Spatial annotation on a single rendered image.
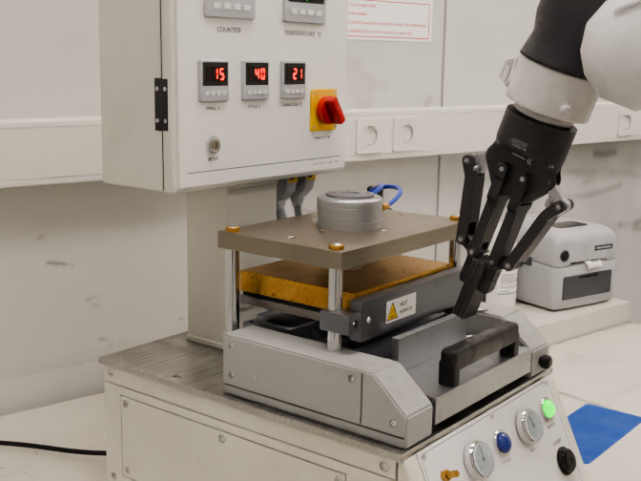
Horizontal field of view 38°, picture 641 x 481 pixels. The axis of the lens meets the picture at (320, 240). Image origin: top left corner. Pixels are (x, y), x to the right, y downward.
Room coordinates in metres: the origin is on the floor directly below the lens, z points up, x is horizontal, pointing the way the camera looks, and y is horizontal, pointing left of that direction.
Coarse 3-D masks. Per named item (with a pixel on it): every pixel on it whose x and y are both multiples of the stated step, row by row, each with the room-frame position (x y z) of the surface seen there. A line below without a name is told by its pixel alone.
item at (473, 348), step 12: (504, 324) 1.03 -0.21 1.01; (516, 324) 1.04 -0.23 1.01; (480, 336) 0.98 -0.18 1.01; (492, 336) 0.99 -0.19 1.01; (504, 336) 1.01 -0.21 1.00; (516, 336) 1.03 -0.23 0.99; (444, 348) 0.94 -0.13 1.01; (456, 348) 0.93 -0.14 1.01; (468, 348) 0.95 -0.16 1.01; (480, 348) 0.96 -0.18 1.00; (492, 348) 0.99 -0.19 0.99; (504, 348) 1.04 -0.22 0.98; (516, 348) 1.03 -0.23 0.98; (444, 360) 0.93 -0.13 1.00; (456, 360) 0.93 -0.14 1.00; (468, 360) 0.95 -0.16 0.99; (444, 372) 0.93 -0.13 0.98; (456, 372) 0.93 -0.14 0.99; (444, 384) 0.93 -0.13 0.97; (456, 384) 0.93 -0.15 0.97
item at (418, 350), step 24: (408, 336) 0.98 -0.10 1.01; (432, 336) 1.02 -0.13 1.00; (456, 336) 1.06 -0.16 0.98; (408, 360) 0.98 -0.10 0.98; (432, 360) 1.02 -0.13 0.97; (480, 360) 1.02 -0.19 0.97; (504, 360) 1.02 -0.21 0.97; (528, 360) 1.06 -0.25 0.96; (432, 384) 0.94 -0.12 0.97; (480, 384) 0.97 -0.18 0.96; (504, 384) 1.01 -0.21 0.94; (432, 408) 0.90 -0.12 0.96; (456, 408) 0.93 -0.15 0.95
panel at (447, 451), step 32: (544, 384) 1.09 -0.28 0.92; (480, 416) 0.96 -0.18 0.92; (512, 416) 1.01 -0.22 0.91; (544, 416) 1.05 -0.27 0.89; (448, 448) 0.90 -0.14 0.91; (512, 448) 0.98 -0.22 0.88; (544, 448) 1.03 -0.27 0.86; (448, 480) 0.87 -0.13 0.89; (480, 480) 0.92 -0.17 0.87; (512, 480) 0.96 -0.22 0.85; (544, 480) 1.00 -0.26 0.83; (576, 480) 1.05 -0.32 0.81
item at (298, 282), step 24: (264, 264) 1.10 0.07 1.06; (288, 264) 1.11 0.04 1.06; (384, 264) 1.11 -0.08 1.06; (408, 264) 1.12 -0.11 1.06; (432, 264) 1.12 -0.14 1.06; (240, 288) 1.07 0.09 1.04; (264, 288) 1.05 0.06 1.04; (288, 288) 1.03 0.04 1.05; (312, 288) 1.01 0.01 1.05; (360, 288) 0.99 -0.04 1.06; (384, 288) 1.01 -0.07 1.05; (288, 312) 1.03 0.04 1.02; (312, 312) 1.00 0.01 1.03
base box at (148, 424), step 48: (144, 384) 1.08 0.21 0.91; (144, 432) 1.08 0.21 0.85; (192, 432) 1.03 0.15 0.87; (240, 432) 0.98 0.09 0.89; (288, 432) 0.94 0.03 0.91; (144, 480) 1.08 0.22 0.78; (192, 480) 1.03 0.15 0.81; (240, 480) 0.98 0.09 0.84; (288, 480) 0.94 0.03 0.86; (336, 480) 0.90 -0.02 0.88; (384, 480) 0.86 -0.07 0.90
